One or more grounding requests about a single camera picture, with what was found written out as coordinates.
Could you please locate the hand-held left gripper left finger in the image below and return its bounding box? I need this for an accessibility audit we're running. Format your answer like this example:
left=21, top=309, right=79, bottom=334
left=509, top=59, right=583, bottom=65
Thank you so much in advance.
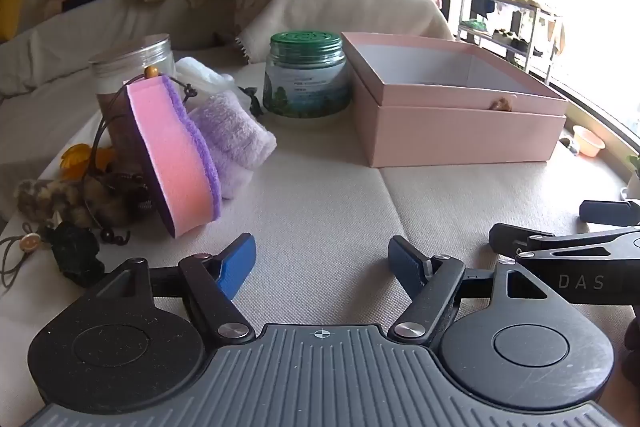
left=85, top=233, right=258, bottom=346

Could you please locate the clear jar with metal lid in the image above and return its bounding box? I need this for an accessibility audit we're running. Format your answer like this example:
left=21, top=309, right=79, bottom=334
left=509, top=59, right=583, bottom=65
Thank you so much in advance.
left=89, top=34, right=177, bottom=158

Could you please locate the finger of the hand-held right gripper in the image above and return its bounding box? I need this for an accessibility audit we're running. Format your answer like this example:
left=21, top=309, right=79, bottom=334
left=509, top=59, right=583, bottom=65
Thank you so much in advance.
left=489, top=222, right=640, bottom=259
left=579, top=200, right=640, bottom=226

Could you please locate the purple fluffy sock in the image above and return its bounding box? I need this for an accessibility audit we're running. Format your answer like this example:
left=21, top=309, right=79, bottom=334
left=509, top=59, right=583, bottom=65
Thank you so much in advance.
left=189, top=91, right=277, bottom=200

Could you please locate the metal shoe rack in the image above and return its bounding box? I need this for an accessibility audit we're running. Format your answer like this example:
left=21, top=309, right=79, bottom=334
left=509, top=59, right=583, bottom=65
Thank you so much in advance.
left=456, top=0, right=566, bottom=84

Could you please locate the green lid glass jar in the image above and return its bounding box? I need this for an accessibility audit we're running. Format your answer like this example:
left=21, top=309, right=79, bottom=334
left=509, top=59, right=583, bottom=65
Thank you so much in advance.
left=263, top=31, right=351, bottom=117

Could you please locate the brown cord with wooden beads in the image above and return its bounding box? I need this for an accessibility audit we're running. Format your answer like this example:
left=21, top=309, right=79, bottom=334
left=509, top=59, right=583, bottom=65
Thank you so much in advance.
left=0, top=66, right=198, bottom=293

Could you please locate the pink cardboard box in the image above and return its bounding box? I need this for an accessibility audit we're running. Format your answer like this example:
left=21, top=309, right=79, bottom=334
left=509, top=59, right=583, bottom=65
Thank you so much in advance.
left=342, top=32, right=569, bottom=168

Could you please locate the white sofa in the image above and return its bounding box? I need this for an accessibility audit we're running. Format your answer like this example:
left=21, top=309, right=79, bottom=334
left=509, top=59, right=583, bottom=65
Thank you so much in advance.
left=0, top=0, right=456, bottom=228

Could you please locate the white plastic bag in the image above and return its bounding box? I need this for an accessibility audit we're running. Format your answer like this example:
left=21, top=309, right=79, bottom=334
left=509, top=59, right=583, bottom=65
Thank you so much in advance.
left=174, top=56, right=237, bottom=100

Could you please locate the yellow pillow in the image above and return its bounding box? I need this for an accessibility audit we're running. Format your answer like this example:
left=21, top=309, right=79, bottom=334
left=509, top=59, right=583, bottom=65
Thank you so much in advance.
left=0, top=0, right=30, bottom=44

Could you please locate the brown furry plush toy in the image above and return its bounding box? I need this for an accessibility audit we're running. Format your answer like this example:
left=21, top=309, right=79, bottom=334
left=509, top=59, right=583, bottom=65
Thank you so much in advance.
left=13, top=171, right=151, bottom=230

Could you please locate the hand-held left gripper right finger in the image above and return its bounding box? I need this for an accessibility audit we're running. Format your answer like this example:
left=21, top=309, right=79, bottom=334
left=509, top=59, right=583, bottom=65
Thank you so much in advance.
left=387, top=235, right=572, bottom=349

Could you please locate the pink plastic bowl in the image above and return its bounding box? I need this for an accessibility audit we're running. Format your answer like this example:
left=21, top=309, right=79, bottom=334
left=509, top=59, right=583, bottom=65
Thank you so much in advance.
left=571, top=125, right=607, bottom=158

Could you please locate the orange yellow soft toy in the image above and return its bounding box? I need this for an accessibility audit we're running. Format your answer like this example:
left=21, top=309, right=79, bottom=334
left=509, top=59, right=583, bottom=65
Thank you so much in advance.
left=60, top=144, right=115, bottom=172

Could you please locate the pink and purple sponge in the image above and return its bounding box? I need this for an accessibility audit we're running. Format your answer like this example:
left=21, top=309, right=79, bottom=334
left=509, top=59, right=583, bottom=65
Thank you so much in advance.
left=115, top=75, right=222, bottom=239

